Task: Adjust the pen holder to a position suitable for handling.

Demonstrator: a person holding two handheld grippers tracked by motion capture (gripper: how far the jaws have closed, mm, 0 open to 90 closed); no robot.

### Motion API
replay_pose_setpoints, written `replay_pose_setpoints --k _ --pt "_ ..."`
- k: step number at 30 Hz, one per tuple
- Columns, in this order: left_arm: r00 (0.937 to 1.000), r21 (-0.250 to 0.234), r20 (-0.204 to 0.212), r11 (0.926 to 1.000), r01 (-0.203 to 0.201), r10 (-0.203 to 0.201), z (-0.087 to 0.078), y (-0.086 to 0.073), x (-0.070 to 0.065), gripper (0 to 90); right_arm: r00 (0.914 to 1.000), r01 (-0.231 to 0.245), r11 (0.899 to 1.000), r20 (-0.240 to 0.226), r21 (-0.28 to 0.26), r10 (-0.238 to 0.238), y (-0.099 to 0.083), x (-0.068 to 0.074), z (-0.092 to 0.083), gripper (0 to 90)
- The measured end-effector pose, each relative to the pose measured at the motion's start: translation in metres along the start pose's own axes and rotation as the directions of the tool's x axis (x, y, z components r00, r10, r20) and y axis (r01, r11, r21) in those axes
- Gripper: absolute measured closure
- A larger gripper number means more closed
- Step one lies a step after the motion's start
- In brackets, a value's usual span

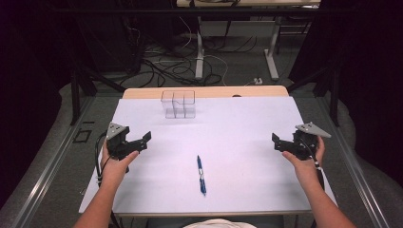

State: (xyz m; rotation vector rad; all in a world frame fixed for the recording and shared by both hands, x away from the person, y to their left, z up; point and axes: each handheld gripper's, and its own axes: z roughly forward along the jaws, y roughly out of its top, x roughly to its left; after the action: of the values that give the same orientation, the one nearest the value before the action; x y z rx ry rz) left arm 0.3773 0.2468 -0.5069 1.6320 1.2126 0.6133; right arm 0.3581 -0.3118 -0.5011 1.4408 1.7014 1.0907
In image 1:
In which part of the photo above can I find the desk with white legs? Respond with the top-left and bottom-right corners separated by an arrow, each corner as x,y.
176,0 -> 321,82

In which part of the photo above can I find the person's right hand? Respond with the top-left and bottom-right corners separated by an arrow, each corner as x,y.
281,136 -> 327,184

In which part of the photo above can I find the metal floor rail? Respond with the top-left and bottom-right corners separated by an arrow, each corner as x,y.
315,94 -> 392,228
10,94 -> 96,228

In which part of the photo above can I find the blue pen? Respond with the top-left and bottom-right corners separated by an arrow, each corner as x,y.
196,154 -> 208,197

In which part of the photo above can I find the tangle of floor cables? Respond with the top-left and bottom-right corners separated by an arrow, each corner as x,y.
117,17 -> 259,89

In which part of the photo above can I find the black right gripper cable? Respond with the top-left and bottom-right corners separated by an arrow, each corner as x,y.
303,139 -> 327,192

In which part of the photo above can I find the wooden table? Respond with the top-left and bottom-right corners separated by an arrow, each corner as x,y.
78,85 -> 338,219

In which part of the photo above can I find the dark curtain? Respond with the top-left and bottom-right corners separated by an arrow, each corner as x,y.
289,0 -> 403,188
0,0 -> 80,210

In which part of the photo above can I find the white table mat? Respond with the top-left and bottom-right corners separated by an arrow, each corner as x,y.
78,96 -> 338,215

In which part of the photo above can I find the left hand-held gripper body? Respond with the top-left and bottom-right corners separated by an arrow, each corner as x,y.
106,122 -> 141,162

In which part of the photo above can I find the person's light clothing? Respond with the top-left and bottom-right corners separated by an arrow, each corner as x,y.
182,218 -> 259,228

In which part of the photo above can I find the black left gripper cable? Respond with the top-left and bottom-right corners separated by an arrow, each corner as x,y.
94,130 -> 112,188

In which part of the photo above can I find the black metal stand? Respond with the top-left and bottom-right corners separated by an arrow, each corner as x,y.
67,67 -> 127,126
286,65 -> 341,127

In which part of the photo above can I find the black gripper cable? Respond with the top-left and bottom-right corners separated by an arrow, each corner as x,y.
94,130 -> 112,188
303,139 -> 327,192

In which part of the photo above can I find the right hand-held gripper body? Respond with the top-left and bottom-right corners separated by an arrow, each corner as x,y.
292,122 -> 333,162

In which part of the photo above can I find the clear plastic pen holder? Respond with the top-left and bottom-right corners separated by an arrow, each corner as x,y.
160,89 -> 197,120

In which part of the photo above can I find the person's left hand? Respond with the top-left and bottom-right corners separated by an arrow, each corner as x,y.
100,141 -> 140,186

